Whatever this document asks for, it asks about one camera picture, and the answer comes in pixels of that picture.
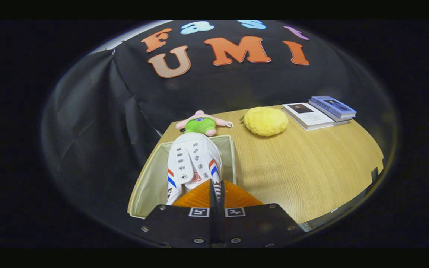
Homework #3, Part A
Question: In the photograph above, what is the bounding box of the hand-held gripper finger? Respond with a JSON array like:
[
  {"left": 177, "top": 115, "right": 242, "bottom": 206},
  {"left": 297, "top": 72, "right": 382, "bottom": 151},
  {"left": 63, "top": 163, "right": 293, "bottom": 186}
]
[
  {"left": 133, "top": 179, "right": 218, "bottom": 248},
  {"left": 218, "top": 180, "right": 306, "bottom": 248}
]

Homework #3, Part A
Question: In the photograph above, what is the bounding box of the white canvas shoe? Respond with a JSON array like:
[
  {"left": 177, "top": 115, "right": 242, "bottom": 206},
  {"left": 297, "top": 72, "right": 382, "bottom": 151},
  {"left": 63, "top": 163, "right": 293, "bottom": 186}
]
[{"left": 166, "top": 132, "right": 223, "bottom": 206}]

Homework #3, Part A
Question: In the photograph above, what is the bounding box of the brown fabric storage box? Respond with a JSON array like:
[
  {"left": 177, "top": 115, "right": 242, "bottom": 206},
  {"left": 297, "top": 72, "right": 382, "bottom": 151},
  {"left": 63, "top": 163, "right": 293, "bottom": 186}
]
[{"left": 127, "top": 135, "right": 237, "bottom": 219}]

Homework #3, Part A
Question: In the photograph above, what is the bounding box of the pink and green plush toy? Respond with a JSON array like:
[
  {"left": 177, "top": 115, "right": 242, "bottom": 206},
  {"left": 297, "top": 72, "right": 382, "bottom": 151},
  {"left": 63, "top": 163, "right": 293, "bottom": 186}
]
[{"left": 175, "top": 110, "right": 234, "bottom": 137}]

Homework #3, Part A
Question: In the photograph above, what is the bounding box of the yellow plush ball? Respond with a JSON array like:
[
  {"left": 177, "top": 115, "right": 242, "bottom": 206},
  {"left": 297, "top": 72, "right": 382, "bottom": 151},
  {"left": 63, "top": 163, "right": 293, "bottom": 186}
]
[{"left": 242, "top": 107, "right": 289, "bottom": 137}]

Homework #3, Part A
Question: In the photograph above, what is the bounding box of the white book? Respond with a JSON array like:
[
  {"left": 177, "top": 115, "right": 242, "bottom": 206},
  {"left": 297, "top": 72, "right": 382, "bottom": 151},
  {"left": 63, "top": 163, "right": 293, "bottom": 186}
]
[{"left": 282, "top": 103, "right": 351, "bottom": 131}]

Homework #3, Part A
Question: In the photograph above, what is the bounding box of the blue book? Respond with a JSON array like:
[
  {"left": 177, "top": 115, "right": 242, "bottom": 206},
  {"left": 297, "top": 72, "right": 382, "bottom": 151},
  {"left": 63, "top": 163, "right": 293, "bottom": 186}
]
[{"left": 308, "top": 96, "right": 357, "bottom": 122}]

